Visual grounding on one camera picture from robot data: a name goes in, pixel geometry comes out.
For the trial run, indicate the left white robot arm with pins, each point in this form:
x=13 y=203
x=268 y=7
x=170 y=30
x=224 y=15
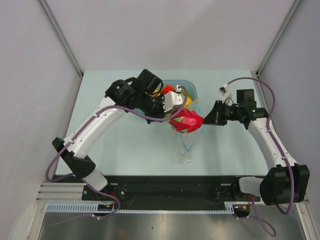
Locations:
x=74 y=149

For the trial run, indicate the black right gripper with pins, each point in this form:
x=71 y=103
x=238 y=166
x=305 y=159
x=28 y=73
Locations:
x=215 y=116

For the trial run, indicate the aluminium frame post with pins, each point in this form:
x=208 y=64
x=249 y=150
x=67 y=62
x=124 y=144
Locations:
x=55 y=26
x=279 y=35

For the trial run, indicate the right aluminium frame post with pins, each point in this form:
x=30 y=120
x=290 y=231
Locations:
x=279 y=35

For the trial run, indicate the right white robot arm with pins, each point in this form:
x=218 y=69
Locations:
x=286 y=181

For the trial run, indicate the pink dragon fruit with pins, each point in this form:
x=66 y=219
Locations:
x=187 y=121

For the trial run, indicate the blue plastic food tub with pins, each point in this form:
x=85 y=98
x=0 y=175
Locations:
x=190 y=87

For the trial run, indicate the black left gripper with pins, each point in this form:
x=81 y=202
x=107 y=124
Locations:
x=161 y=112

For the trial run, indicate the green star fruit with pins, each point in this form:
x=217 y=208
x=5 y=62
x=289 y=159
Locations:
x=183 y=92

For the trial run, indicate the yellow orange fruit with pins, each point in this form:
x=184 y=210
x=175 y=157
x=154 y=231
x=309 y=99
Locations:
x=188 y=101

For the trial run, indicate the left aluminium frame post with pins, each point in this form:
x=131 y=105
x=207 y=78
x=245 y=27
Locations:
x=55 y=26

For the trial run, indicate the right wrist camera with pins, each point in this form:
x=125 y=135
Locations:
x=224 y=91

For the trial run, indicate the red tomato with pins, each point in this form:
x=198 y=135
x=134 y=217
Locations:
x=167 y=88

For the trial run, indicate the clear zip top bag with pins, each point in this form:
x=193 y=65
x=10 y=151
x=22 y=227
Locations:
x=187 y=141

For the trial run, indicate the yellow banana bunch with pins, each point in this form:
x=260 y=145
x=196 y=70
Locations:
x=157 y=93

